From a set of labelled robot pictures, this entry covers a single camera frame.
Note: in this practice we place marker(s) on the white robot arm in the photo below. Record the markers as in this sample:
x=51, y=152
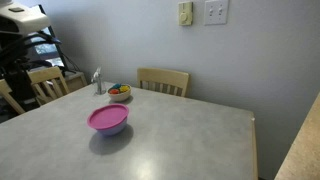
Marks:
x=16, y=18

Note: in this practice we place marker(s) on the wooden countertop at right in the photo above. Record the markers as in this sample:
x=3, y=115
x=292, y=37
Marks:
x=302, y=161

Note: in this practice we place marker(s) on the cream bowl with colourful balls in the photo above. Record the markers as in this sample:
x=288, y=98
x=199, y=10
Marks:
x=119, y=92

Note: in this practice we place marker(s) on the dark monitor screen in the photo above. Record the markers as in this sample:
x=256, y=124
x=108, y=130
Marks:
x=46, y=52

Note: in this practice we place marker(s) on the white double light switch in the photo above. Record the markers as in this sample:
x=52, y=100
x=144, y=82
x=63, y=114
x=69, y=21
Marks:
x=216, y=12

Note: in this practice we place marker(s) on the wooden chair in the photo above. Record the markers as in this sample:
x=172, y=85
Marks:
x=163, y=80
x=46, y=85

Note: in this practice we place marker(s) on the pink plastic plate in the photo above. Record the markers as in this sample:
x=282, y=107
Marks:
x=108, y=116

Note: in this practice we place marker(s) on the cream wall thermostat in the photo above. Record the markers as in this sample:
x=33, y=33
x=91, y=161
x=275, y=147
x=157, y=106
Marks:
x=185, y=13

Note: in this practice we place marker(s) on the wooden side cabinet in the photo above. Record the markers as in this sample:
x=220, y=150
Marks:
x=74, y=82

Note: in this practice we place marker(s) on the clear glass vase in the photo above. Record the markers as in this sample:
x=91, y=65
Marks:
x=97, y=80

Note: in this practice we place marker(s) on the lavender plastic bowl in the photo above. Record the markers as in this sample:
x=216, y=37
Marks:
x=114, y=130

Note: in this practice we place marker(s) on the wooden chair at left side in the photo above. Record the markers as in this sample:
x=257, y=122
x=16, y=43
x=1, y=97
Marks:
x=46, y=85

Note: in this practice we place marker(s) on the wooden chair at far side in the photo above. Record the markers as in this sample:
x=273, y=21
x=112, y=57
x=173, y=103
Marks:
x=163, y=80

